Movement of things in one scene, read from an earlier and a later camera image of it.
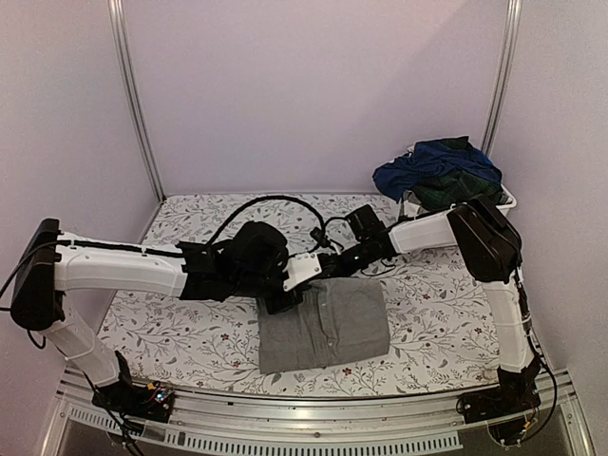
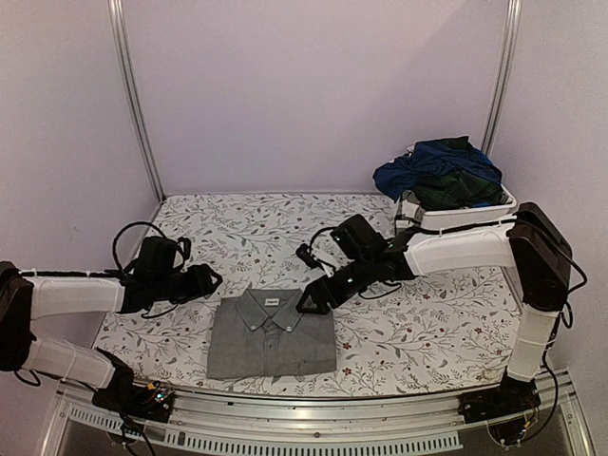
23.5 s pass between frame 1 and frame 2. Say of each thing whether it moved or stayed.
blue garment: stayed
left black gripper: moved
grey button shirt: moved
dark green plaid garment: stayed
